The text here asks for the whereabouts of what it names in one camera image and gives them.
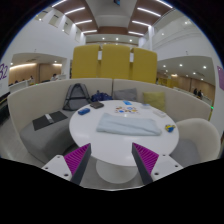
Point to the small white device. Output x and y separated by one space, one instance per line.
49 118

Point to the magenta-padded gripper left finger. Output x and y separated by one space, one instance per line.
77 159

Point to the light blue towel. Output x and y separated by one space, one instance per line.
128 125

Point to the yellow-green cushion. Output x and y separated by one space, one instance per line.
155 100

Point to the dark wallet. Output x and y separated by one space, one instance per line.
97 105

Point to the purple wall sign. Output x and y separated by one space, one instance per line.
221 78

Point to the beige armchair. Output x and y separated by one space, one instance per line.
200 136

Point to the yellow partition panel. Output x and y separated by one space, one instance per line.
145 66
85 62
115 62

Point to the ceiling strip lights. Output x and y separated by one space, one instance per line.
149 12

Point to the colourful sticker sheet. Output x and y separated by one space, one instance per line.
126 110

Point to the curved beige sofa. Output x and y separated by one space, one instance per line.
36 98

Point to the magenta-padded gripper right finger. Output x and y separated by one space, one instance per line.
146 160

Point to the dark blue bag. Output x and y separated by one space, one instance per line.
101 97

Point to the flat white box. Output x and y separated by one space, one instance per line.
159 113

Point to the grey backpack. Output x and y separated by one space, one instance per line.
76 97

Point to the small clear blue box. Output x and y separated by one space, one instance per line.
145 105

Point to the blue card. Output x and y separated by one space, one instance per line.
127 102

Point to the person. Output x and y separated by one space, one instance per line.
195 91
54 77
200 94

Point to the grey cushion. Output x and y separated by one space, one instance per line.
126 94

